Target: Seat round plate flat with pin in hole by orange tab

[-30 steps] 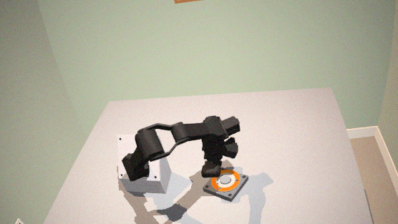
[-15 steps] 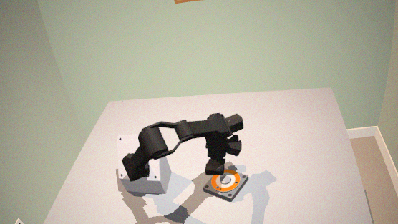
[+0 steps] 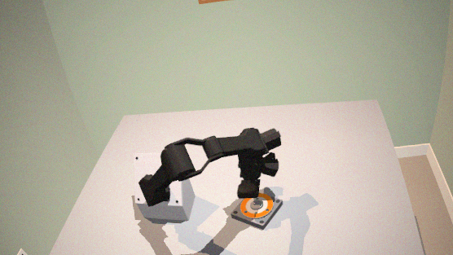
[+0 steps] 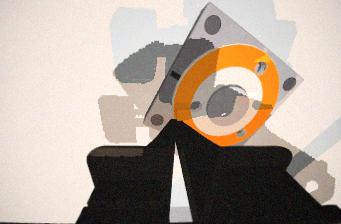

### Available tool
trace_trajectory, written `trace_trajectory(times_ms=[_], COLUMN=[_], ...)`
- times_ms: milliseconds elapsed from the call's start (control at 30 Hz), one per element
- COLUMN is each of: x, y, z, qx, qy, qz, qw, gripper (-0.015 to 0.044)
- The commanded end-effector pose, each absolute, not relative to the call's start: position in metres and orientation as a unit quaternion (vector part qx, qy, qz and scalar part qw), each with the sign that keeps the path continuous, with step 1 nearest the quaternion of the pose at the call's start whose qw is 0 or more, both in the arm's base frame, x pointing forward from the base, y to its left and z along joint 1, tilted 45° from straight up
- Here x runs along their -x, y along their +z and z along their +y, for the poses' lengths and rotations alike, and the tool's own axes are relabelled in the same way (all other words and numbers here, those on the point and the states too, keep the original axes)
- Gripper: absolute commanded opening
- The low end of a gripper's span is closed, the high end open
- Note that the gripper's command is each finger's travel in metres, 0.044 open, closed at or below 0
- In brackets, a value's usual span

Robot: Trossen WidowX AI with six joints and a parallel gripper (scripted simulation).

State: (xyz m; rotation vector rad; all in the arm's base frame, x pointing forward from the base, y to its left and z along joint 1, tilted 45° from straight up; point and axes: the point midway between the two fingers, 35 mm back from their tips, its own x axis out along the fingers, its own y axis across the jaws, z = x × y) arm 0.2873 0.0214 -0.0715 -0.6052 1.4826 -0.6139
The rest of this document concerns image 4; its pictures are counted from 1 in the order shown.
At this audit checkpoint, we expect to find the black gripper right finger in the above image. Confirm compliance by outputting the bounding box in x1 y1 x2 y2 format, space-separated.
175 119 293 221

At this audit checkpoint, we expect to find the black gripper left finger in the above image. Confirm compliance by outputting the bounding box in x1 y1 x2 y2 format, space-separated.
86 119 177 215

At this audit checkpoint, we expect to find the orange round plate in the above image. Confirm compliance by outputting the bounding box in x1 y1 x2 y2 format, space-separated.
172 43 279 146

